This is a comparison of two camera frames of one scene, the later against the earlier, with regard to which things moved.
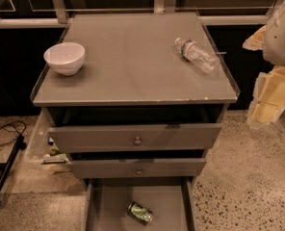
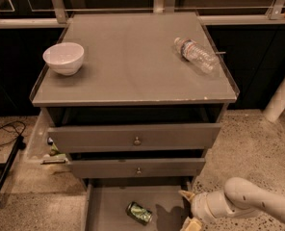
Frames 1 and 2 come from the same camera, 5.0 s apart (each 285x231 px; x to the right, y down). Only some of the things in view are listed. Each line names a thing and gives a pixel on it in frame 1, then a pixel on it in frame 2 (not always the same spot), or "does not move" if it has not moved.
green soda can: x=140 y=214 does not move
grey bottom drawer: x=171 y=201 does not move
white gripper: x=283 y=38 -> x=198 y=205
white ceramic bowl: x=64 y=58 does not move
